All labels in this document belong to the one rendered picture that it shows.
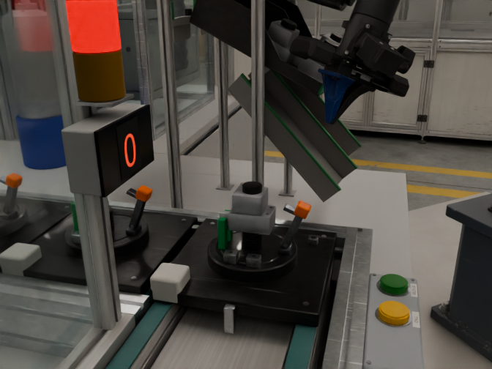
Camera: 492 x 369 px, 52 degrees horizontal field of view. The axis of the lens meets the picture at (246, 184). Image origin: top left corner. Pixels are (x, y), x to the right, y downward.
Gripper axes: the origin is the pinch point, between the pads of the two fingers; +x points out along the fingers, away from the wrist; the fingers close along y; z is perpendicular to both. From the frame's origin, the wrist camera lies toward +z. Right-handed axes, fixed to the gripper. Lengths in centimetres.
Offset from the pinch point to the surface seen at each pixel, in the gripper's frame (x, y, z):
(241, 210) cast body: 19.6, -8.7, -0.2
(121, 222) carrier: 31.9, -19.7, -18.7
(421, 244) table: 21.1, 40.2, -9.4
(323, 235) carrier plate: 21.6, 9.8, -3.0
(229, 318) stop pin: 32.0, -9.9, 9.0
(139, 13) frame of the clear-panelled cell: -5, -8, -104
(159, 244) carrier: 31.9, -14.5, -11.9
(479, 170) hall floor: 8, 293, -202
